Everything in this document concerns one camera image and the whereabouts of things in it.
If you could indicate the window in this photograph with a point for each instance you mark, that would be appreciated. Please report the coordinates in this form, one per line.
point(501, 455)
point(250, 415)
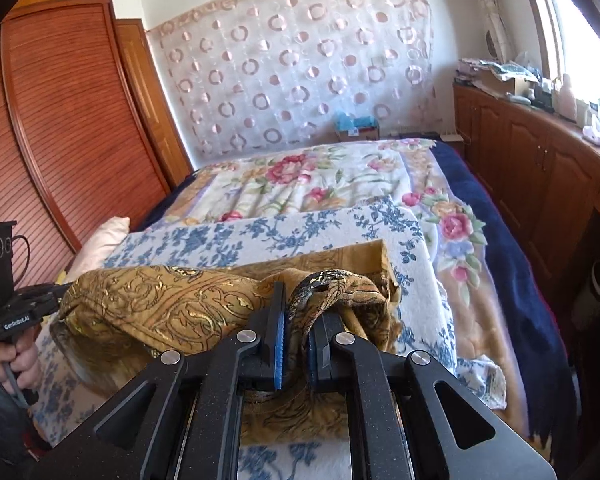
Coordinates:
point(590, 50)

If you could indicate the wooden cabinet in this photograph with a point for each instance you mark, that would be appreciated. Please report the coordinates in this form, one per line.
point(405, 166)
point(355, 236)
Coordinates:
point(530, 160)

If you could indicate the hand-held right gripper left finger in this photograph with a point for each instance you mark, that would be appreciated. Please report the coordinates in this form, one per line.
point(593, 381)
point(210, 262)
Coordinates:
point(280, 345)

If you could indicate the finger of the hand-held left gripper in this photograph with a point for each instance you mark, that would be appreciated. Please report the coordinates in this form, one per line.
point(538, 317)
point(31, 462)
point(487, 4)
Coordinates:
point(42, 294)

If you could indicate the white thermos jug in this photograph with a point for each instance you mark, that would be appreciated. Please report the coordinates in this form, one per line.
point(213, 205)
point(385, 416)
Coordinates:
point(566, 97)

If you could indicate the gold patterned shirt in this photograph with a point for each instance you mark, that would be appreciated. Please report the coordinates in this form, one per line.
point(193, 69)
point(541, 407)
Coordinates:
point(155, 290)

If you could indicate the cardboard box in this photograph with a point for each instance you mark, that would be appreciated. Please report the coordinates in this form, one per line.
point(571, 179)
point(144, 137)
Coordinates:
point(360, 135)

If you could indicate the dark round object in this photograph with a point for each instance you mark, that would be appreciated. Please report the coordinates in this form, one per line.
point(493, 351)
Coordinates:
point(492, 45)

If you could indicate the wooden slatted wardrobe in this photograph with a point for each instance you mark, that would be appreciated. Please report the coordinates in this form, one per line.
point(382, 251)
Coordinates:
point(70, 135)

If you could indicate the white power strip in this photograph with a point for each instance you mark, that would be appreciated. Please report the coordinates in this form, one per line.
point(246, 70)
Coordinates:
point(451, 136)

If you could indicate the blue floral quilt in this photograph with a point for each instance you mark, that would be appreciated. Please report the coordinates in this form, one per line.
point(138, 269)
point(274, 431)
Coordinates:
point(280, 230)

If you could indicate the white plastic containers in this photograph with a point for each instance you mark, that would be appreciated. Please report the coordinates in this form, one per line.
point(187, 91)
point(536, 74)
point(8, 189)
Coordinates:
point(596, 125)

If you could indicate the pink floral blanket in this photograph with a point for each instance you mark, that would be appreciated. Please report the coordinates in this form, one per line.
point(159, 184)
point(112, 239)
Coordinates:
point(300, 180)

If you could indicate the navy blanket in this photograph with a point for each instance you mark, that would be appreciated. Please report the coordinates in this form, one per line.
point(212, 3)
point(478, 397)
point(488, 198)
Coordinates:
point(520, 270)

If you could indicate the white pillow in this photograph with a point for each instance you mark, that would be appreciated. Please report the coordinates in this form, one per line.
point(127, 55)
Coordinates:
point(102, 242)

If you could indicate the pile of papers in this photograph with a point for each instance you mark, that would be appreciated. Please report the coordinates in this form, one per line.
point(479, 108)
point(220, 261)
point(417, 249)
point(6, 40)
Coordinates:
point(495, 72)

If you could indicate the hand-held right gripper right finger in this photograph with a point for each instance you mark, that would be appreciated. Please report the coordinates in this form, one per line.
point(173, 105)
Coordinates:
point(312, 365)

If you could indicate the lace curtain with circles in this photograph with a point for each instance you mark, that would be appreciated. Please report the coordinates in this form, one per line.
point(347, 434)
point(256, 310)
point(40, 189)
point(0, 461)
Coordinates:
point(290, 60)

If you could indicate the person's left hand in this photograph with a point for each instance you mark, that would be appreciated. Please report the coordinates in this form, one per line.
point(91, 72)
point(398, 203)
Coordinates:
point(27, 365)

